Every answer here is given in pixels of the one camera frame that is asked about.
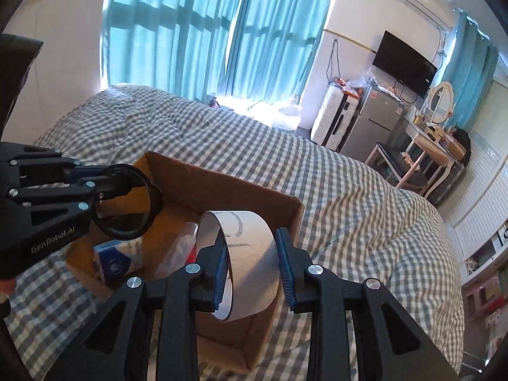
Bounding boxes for black flat television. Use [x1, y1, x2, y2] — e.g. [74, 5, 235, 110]
[372, 30, 439, 98]

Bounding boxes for orange snack packet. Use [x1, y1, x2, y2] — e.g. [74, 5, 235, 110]
[329, 77, 365, 99]

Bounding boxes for wide teal curtain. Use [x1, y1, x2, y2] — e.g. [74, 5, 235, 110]
[226, 0, 342, 109]
[102, 0, 255, 102]

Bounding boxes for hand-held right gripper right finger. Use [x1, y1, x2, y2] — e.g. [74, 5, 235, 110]
[275, 228, 462, 381]

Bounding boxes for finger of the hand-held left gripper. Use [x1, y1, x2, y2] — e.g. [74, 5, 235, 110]
[0, 143, 120, 185]
[0, 180, 137, 223]

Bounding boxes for blue white tissue pack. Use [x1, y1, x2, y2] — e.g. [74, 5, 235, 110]
[93, 236, 144, 285]

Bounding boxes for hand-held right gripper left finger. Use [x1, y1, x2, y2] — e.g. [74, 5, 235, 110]
[45, 242, 233, 381]

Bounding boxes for checked bed cover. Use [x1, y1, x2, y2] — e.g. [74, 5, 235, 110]
[7, 83, 466, 381]

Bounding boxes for cardboard box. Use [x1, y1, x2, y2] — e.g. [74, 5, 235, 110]
[65, 151, 304, 372]

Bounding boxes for white dressing table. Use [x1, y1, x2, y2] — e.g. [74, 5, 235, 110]
[396, 121, 462, 200]

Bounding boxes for white oval mirror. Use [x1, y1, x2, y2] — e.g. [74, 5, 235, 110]
[421, 81, 455, 125]

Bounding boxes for narrow teal curtain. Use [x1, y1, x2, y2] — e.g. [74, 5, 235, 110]
[440, 8, 499, 140]

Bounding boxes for black wall cable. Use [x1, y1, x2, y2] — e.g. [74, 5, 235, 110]
[326, 39, 341, 85]

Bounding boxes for white chair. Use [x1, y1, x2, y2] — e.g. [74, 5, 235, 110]
[364, 140, 430, 190]

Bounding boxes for dark object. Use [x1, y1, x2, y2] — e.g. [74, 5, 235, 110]
[0, 33, 44, 104]

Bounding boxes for white suitcase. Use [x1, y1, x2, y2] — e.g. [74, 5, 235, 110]
[310, 83, 360, 148]

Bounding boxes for black bag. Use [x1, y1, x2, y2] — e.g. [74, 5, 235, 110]
[452, 126, 472, 164]

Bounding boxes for clear plastic packet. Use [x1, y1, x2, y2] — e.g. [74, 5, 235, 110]
[154, 222, 199, 281]

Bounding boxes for clear plastic bags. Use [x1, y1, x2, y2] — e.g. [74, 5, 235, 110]
[247, 94, 303, 131]

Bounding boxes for white tape roll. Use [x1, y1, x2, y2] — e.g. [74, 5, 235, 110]
[196, 210, 281, 322]

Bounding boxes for silver fridge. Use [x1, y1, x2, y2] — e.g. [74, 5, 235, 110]
[339, 84, 404, 164]

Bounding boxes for pink box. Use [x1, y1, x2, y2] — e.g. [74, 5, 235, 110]
[466, 277, 505, 319]

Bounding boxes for black round ring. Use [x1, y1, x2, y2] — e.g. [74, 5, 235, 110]
[94, 164, 163, 241]

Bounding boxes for white shelf cabinet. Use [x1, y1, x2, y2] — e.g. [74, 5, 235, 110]
[455, 205, 508, 326]

